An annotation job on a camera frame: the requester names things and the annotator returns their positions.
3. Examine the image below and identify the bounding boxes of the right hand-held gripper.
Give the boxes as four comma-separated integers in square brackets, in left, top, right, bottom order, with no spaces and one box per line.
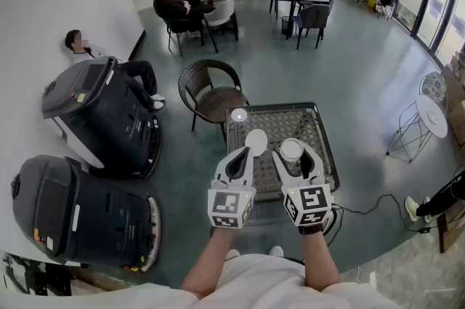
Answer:
[272,143,334,228]

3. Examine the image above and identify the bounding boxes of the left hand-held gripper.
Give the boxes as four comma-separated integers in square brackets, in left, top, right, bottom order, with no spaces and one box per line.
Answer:
[207,146,257,228]

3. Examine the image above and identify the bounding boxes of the white paper cup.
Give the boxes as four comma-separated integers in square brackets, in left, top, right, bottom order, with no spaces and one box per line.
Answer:
[278,137,304,164]

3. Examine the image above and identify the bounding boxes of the white round plate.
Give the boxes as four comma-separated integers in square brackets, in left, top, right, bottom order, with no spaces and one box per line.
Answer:
[245,129,269,158]

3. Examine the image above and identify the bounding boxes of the person's right forearm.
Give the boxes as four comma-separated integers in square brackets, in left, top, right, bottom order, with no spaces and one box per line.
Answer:
[298,231,342,293]

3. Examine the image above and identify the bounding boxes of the person's left forearm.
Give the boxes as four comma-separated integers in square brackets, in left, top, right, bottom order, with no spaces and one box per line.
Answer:
[180,226,240,300]

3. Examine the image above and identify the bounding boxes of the wicker glass-top table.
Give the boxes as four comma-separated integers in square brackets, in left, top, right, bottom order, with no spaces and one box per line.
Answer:
[225,102,341,203]

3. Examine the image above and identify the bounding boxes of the brown wicker chair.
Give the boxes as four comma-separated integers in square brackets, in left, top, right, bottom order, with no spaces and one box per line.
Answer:
[177,59,251,145]

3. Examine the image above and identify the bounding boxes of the person's white shirt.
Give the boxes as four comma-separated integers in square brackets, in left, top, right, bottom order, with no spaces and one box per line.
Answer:
[0,252,400,309]

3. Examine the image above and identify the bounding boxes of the black service robot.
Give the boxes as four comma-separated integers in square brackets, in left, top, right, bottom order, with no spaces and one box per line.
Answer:
[41,55,163,181]
[10,154,163,273]

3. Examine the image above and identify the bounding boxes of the white round side table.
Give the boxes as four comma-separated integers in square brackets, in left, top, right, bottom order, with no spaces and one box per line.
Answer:
[385,95,448,164]

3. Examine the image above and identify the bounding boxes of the black metal chair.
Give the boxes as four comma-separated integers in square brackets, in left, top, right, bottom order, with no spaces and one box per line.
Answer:
[161,15,206,57]

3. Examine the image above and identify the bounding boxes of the blue upholstered chair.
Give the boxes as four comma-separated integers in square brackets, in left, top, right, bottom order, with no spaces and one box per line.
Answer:
[291,4,331,50]

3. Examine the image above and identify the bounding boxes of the white plastic chair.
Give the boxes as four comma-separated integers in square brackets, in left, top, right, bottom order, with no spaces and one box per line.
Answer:
[202,0,240,53]

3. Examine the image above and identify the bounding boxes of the patterned round stool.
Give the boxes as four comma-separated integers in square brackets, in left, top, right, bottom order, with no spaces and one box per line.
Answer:
[419,71,448,112]

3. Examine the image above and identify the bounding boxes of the cardboard boxes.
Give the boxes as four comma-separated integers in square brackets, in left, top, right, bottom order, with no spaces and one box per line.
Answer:
[440,52,465,148]

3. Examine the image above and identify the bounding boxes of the black wrist strap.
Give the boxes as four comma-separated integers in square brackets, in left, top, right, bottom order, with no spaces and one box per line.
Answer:
[298,222,325,236]

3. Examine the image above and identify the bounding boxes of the black cable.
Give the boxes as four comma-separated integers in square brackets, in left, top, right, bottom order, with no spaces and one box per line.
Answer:
[325,193,442,246]

